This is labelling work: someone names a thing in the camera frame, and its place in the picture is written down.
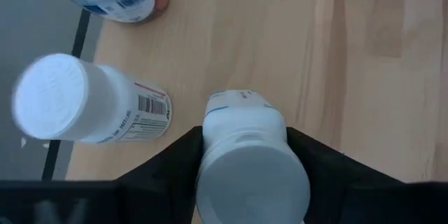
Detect round white bottle barcode label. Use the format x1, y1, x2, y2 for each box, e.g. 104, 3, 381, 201
10, 52, 174, 145

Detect wooden shelf black metal legs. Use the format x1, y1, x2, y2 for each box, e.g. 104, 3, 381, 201
65, 0, 342, 183

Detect white bottle blue-striped label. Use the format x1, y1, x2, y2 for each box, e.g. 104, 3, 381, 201
195, 88, 312, 224

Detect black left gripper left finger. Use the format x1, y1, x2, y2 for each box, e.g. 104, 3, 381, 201
114, 125, 204, 224

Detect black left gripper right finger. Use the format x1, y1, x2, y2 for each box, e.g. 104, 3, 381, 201
286, 126, 409, 224

